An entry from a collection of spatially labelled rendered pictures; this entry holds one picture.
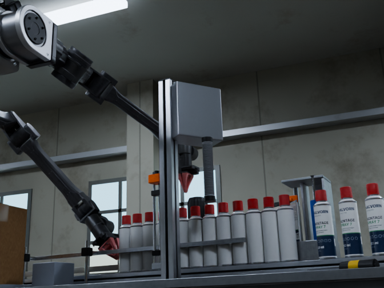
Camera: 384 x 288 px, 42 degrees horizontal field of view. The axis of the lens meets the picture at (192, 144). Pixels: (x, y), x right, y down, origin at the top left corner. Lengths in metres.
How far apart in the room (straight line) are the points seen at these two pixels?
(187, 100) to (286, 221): 0.50
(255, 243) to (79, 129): 4.46
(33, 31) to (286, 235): 0.92
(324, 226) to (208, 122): 0.50
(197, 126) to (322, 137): 3.29
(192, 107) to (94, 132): 4.14
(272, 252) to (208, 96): 0.55
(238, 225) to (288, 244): 0.17
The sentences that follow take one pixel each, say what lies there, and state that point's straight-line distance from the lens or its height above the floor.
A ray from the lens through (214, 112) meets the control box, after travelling 1.67.
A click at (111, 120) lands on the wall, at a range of 5.66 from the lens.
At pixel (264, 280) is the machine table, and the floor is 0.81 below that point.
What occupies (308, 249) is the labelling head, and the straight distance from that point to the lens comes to 1.58.
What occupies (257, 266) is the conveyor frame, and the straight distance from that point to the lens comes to 1.54.
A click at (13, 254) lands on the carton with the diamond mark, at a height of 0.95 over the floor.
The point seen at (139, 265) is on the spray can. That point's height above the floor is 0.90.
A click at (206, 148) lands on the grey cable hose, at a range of 1.60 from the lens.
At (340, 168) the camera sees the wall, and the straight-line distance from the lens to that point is 4.75.
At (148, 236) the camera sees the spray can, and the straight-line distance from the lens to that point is 1.76.
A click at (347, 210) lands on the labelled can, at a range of 1.51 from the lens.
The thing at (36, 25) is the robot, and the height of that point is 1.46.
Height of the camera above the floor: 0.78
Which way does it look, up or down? 17 degrees up
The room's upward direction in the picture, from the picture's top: 2 degrees counter-clockwise
